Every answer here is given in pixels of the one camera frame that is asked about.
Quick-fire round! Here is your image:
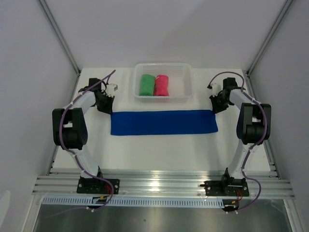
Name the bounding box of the blue microfiber towel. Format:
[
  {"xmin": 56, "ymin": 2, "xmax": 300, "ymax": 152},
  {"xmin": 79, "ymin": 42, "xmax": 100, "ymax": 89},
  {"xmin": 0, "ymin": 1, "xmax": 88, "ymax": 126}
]
[{"xmin": 111, "ymin": 110, "xmax": 218, "ymax": 136}]

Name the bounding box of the green microfiber towel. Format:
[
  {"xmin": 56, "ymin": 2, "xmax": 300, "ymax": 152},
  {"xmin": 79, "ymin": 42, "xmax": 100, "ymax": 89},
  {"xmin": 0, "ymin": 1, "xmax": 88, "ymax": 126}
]
[{"xmin": 139, "ymin": 74, "xmax": 155, "ymax": 96}]

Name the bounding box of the pink microfiber towel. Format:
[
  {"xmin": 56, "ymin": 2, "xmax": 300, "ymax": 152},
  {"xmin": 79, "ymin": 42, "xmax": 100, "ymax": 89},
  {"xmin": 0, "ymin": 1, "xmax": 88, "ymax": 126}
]
[{"xmin": 154, "ymin": 75, "xmax": 169, "ymax": 96}]

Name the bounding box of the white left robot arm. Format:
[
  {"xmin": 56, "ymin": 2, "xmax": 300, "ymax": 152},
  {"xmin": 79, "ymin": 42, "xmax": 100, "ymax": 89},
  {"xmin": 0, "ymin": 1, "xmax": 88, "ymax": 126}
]
[{"xmin": 52, "ymin": 77, "xmax": 118, "ymax": 193}]

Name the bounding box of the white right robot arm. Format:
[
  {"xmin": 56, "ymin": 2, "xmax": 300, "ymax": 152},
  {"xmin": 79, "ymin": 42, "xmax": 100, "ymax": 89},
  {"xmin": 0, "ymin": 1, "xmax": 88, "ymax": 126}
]
[{"xmin": 208, "ymin": 77, "xmax": 272, "ymax": 195}]

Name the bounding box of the white plastic basket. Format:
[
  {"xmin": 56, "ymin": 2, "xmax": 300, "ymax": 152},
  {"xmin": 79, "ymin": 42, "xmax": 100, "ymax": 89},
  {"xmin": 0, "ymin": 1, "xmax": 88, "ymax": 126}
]
[{"xmin": 132, "ymin": 63, "xmax": 194, "ymax": 102}]

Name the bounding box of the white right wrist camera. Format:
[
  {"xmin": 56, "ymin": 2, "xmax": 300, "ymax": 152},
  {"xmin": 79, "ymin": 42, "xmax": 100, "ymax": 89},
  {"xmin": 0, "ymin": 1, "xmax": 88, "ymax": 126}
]
[{"xmin": 207, "ymin": 83, "xmax": 222, "ymax": 97}]

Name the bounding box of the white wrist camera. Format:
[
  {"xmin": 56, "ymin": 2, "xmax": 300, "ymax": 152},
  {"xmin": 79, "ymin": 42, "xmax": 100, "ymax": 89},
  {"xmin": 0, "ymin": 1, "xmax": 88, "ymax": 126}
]
[
  {"xmin": 207, "ymin": 83, "xmax": 222, "ymax": 97},
  {"xmin": 105, "ymin": 84, "xmax": 118, "ymax": 97}
]

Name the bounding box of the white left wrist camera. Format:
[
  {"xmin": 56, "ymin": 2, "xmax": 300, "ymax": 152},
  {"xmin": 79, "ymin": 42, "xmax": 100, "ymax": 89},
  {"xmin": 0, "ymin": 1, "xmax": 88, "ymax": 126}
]
[{"xmin": 105, "ymin": 84, "xmax": 118, "ymax": 97}]

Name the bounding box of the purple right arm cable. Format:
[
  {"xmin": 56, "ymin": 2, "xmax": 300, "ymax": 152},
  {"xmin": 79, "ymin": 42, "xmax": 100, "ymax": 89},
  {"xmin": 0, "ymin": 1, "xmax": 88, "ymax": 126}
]
[{"xmin": 207, "ymin": 71, "xmax": 268, "ymax": 216}]

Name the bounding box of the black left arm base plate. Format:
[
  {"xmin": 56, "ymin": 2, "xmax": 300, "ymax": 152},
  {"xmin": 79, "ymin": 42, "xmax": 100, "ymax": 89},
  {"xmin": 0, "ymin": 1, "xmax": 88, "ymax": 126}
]
[{"xmin": 76, "ymin": 177, "xmax": 112, "ymax": 195}]

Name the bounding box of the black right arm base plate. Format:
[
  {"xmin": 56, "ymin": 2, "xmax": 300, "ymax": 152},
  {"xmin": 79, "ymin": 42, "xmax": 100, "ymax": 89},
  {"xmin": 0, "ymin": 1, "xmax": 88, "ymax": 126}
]
[{"xmin": 199, "ymin": 168, "xmax": 250, "ymax": 197}]

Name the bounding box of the aluminium front rail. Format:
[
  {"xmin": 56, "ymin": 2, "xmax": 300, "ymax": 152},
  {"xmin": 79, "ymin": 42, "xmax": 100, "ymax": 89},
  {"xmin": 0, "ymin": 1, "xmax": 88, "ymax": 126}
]
[{"xmin": 32, "ymin": 168, "xmax": 295, "ymax": 199}]

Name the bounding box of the white slotted cable duct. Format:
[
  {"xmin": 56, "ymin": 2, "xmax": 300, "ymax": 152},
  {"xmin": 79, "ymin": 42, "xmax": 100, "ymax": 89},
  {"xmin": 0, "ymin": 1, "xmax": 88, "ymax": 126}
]
[{"xmin": 42, "ymin": 195, "xmax": 224, "ymax": 208}]

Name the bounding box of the aluminium frame post left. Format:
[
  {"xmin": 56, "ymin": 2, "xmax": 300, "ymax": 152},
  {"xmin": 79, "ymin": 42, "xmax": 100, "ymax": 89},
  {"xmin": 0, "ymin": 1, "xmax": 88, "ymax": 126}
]
[{"xmin": 37, "ymin": 0, "xmax": 81, "ymax": 75}]

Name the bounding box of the aluminium frame post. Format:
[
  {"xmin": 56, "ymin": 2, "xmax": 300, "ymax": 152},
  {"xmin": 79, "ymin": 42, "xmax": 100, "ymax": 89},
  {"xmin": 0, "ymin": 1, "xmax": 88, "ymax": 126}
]
[
  {"xmin": 246, "ymin": 0, "xmax": 295, "ymax": 77},
  {"xmin": 37, "ymin": 0, "xmax": 81, "ymax": 75}
]

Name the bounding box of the aluminium frame post right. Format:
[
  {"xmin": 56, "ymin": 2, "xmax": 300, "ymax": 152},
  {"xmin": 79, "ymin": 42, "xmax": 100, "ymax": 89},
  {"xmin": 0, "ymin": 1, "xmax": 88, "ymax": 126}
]
[{"xmin": 246, "ymin": 0, "xmax": 295, "ymax": 77}]

